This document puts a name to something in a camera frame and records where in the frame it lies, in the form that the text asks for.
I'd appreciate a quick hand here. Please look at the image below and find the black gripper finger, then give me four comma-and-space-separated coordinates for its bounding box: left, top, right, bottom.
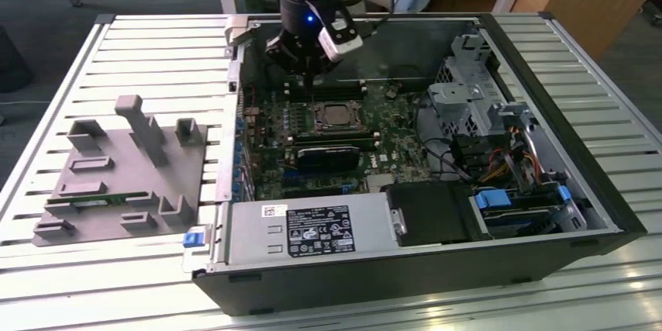
309, 55, 336, 104
265, 32, 312, 104

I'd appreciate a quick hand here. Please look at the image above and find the silver CPU green edge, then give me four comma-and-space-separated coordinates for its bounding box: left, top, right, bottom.
320, 105, 356, 125

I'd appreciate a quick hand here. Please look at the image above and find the metal socket cover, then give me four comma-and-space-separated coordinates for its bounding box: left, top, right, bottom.
310, 100, 364, 131

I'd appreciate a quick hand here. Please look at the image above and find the CPU socket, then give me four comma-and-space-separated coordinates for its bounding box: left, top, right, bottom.
302, 100, 367, 134

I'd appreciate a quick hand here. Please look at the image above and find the black RAM slot bank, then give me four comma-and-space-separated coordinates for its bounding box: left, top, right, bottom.
286, 78, 365, 102
292, 132, 381, 150

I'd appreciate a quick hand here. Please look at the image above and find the black graphics card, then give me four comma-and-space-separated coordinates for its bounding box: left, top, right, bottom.
284, 144, 361, 174

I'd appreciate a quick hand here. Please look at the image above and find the silver metal drive cage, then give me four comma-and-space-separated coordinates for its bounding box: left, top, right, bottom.
424, 34, 541, 142

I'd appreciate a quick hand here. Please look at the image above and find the green motherboard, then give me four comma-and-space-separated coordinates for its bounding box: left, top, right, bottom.
234, 82, 445, 202

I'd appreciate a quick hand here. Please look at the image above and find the small silver heatsink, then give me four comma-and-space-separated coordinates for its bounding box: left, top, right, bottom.
365, 174, 393, 193

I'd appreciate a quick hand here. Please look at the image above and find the grey parts rack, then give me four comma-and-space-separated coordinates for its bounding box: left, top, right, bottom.
30, 94, 210, 247

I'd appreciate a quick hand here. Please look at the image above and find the black plastic shroud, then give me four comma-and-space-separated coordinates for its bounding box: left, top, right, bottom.
380, 181, 492, 247

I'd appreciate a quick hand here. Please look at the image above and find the silver power supply unit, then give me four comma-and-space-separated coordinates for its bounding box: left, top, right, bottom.
205, 199, 412, 270

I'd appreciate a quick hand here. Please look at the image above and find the blue disk carrier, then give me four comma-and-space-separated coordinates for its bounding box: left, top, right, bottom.
471, 187, 517, 212

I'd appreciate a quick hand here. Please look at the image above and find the green RAM stick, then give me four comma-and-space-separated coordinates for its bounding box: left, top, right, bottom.
45, 190, 150, 208

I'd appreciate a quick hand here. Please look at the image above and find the wooden cabinet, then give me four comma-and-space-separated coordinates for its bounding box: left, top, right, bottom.
511, 0, 662, 61

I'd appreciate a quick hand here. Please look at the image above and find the black open PC case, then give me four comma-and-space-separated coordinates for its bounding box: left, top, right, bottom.
190, 12, 647, 316

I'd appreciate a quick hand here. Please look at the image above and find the silver disk bay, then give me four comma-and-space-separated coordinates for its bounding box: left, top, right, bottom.
467, 181, 593, 241

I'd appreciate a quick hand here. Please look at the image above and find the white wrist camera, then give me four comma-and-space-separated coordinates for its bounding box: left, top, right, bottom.
316, 19, 364, 63

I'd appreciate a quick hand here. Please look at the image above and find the coloured wire bundle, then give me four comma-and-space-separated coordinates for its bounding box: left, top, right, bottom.
477, 123, 549, 195

